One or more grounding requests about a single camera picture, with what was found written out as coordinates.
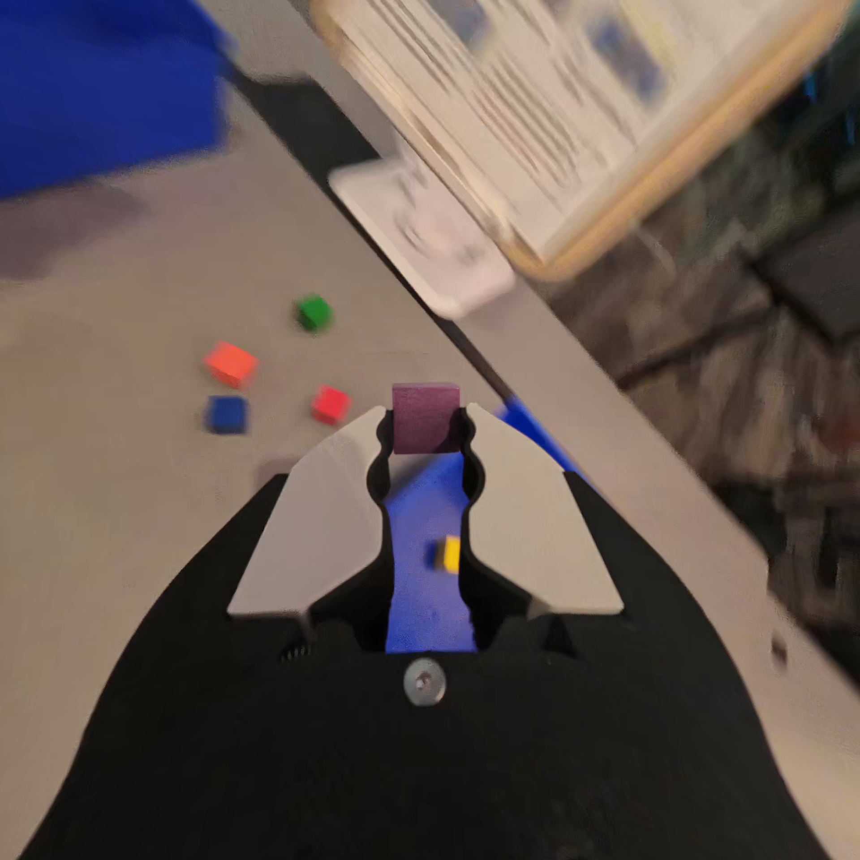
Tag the instruction sheet on stand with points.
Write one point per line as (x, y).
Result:
(662, 171)

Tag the purple wooden cube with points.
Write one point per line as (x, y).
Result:
(426, 420)

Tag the orange wooden cube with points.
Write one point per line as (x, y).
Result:
(230, 365)

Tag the green wooden cube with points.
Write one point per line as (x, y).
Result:
(314, 312)

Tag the blue wooden cube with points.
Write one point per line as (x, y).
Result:
(226, 414)

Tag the yellow wooden cube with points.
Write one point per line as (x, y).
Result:
(451, 554)

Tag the red wooden cube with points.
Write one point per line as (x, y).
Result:
(330, 404)

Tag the blue plastic bin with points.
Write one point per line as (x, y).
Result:
(101, 101)
(423, 605)

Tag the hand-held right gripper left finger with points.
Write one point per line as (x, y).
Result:
(316, 537)

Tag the printed instruction sheet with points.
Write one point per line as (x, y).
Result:
(537, 101)

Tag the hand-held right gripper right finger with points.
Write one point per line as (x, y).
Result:
(537, 537)

